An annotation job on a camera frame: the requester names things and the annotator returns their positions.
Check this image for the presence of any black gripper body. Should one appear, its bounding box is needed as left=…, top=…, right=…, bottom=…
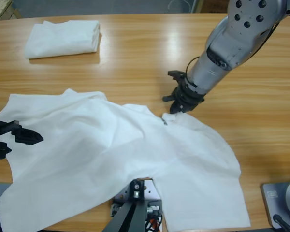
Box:
left=0, top=118, right=15, bottom=165
left=169, top=76, right=205, bottom=114

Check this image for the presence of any white T-shirt with small print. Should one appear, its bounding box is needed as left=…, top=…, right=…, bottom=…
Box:
left=0, top=88, right=252, bottom=232

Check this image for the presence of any brown cardboard box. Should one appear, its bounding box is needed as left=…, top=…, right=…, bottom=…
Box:
left=195, top=0, right=229, bottom=13

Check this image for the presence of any wooden pallet stack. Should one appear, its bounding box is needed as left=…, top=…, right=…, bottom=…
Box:
left=0, top=0, right=22, bottom=22

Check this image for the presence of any folded white T-shirt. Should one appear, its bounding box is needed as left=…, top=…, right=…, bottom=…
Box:
left=23, top=20, right=102, bottom=59

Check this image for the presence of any orange clamp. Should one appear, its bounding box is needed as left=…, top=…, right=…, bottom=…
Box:
left=145, top=216, right=164, bottom=232

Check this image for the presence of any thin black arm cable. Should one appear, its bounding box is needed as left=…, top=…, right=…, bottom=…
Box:
left=185, top=19, right=282, bottom=76

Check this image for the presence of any white mount plate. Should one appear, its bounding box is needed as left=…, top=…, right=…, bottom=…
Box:
left=116, top=178, right=161, bottom=201

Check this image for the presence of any silver bracket fitting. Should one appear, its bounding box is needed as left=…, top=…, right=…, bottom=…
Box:
left=146, top=204, right=160, bottom=216
left=111, top=203, right=123, bottom=216

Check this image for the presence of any dark camera post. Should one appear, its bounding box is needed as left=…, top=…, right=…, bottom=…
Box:
left=103, top=178, right=145, bottom=232

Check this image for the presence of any black base cable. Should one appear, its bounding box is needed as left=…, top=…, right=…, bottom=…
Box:
left=272, top=214, right=290, bottom=232

